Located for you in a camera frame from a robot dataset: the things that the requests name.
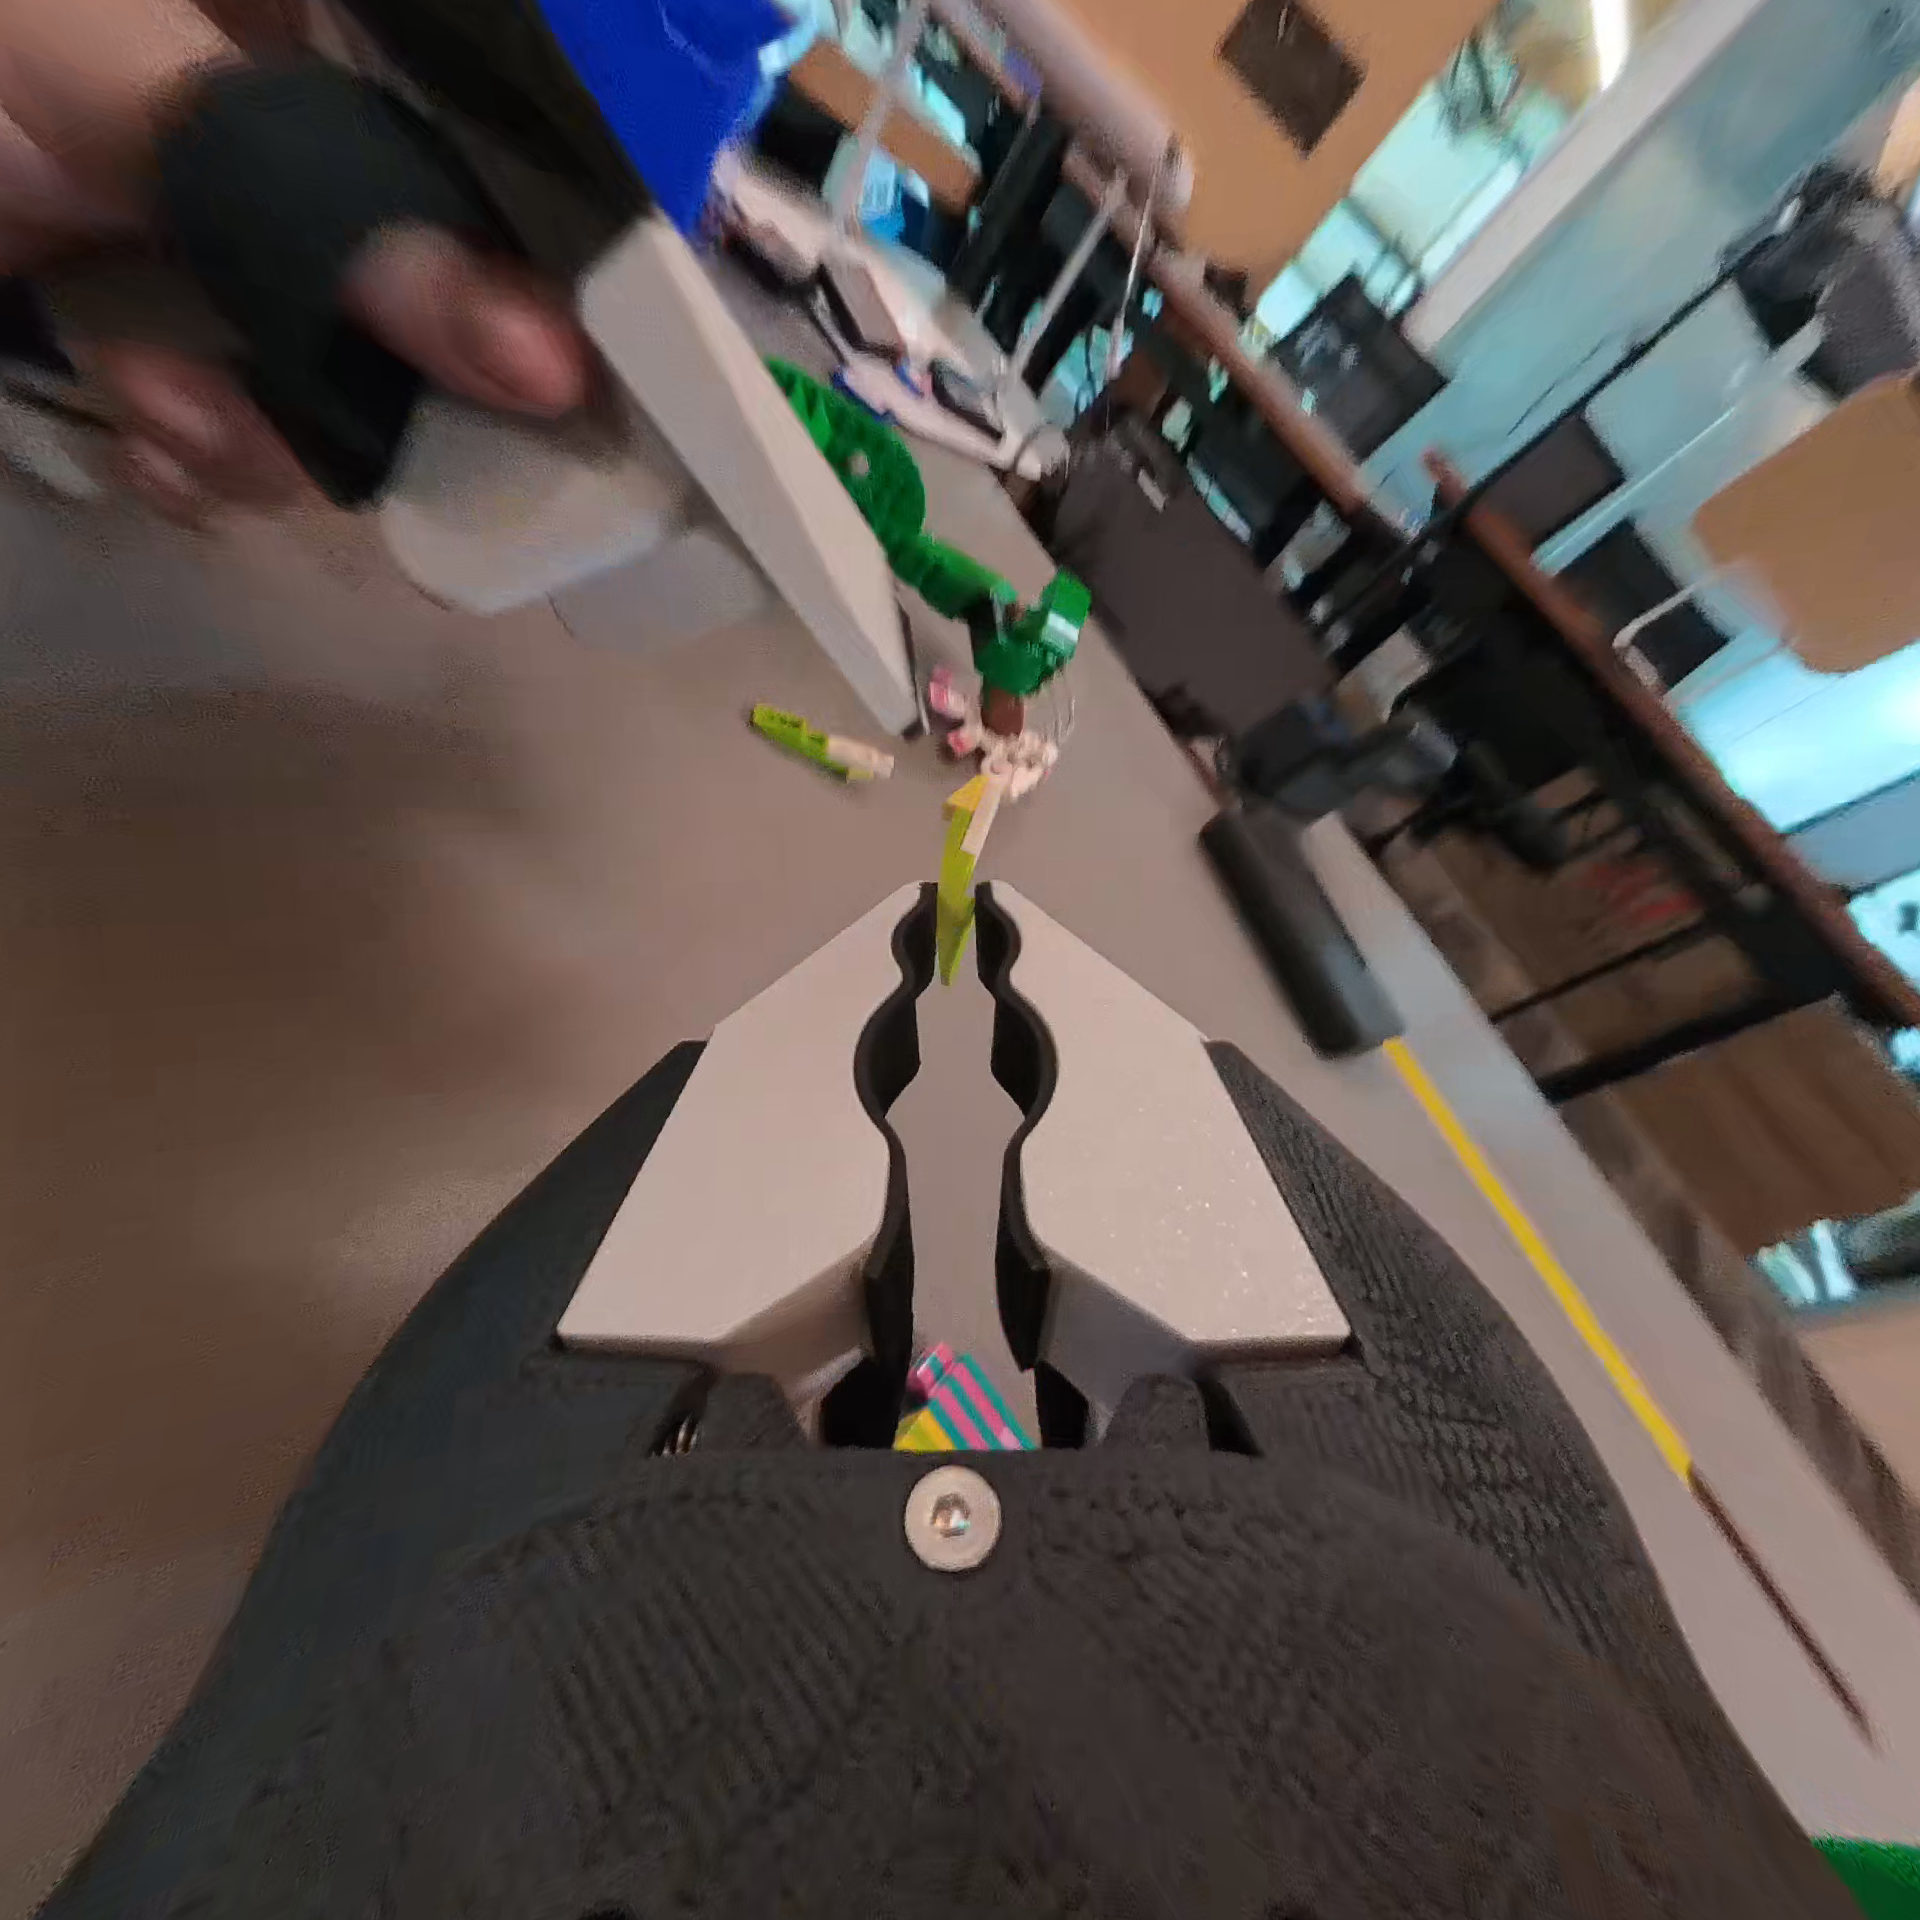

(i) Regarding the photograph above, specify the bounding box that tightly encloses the grey clamp box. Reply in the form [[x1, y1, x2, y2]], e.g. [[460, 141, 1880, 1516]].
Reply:
[[1232, 692, 1424, 825]]

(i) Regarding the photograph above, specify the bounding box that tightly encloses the blue bin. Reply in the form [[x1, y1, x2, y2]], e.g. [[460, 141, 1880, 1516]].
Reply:
[[537, 0, 800, 240]]

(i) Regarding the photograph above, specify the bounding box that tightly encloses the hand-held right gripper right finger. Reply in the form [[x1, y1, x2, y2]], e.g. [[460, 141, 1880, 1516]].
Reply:
[[975, 882, 1356, 1427]]

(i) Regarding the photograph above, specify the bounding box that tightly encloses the small beige panel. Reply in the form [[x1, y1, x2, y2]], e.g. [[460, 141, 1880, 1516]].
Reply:
[[1692, 373, 1920, 675]]

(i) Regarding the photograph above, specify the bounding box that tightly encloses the dark grey panel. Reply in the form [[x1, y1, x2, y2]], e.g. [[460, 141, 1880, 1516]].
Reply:
[[1046, 434, 1338, 741]]

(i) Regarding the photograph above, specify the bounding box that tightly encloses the long brown-edged desk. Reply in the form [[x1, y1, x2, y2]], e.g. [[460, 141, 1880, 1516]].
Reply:
[[1036, 195, 1920, 1037]]

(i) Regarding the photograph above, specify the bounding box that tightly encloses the lime white lego piece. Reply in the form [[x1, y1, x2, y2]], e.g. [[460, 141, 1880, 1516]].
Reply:
[[748, 701, 896, 786]]

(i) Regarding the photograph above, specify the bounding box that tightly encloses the yellow tape strip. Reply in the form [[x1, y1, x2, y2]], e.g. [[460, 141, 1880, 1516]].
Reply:
[[1375, 1035, 1884, 1758]]

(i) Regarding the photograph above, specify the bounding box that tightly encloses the black power strip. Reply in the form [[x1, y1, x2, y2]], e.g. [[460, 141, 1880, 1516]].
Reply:
[[1197, 809, 1408, 1061]]

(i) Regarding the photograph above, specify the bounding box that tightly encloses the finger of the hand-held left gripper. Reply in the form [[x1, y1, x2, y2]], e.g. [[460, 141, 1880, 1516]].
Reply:
[[576, 221, 927, 741]]

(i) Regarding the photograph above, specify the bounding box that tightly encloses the beige panel with label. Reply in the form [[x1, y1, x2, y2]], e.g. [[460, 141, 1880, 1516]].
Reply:
[[1036, 0, 1501, 278]]

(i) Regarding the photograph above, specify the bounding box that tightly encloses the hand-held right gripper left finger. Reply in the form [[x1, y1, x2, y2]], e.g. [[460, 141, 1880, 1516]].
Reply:
[[556, 882, 924, 1443]]

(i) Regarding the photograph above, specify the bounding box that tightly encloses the person's left hand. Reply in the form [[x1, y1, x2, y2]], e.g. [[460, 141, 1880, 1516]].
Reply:
[[0, 0, 589, 529]]

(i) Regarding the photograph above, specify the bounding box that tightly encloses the green lego plant stand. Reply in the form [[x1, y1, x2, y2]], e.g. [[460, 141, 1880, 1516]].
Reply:
[[761, 357, 1097, 736]]

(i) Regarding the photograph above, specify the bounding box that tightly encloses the pink white lego flower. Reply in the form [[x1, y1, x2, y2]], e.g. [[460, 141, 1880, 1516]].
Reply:
[[927, 668, 1069, 809]]

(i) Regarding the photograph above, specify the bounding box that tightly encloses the striped teal pink lego wing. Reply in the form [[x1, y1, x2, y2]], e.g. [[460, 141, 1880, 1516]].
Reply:
[[892, 1342, 1040, 1453]]

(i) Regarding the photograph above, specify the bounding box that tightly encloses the lime green lego feather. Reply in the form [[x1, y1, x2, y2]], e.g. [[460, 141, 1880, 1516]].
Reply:
[[929, 772, 1009, 990]]

